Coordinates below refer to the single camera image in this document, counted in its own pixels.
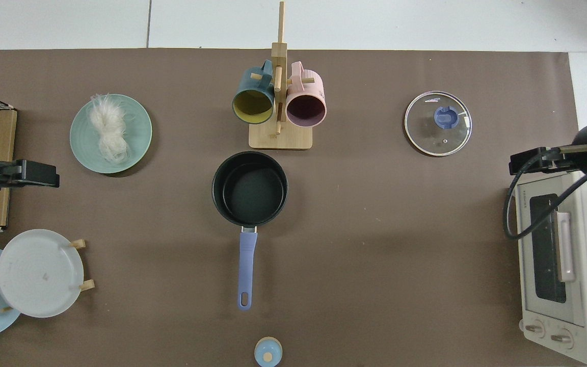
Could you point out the white plate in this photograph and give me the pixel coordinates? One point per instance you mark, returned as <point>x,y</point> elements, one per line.
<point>38,275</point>

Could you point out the pink cup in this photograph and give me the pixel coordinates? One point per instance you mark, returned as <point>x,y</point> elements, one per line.
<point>314,84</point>

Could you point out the brown table cloth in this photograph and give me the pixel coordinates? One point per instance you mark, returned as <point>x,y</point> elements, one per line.
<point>375,229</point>

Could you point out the teal cup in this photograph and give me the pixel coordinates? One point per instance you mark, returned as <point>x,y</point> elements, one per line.
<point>245,81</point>

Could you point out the wooden cup stand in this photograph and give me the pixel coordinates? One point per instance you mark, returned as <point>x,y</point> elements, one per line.
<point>281,137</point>

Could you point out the green plate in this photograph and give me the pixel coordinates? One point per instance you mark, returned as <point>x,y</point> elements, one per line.
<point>138,132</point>

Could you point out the small blue round thing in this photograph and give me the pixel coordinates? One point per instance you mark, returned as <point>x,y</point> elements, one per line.
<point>263,357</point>

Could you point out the pale toaster oven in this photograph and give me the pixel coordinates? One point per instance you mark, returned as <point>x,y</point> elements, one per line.
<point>586,306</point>

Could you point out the white vermicelli bundle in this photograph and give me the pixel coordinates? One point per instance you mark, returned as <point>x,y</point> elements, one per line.
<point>110,132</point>

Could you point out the glass lid with blue knob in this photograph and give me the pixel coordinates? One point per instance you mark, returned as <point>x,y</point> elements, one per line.
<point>445,118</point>

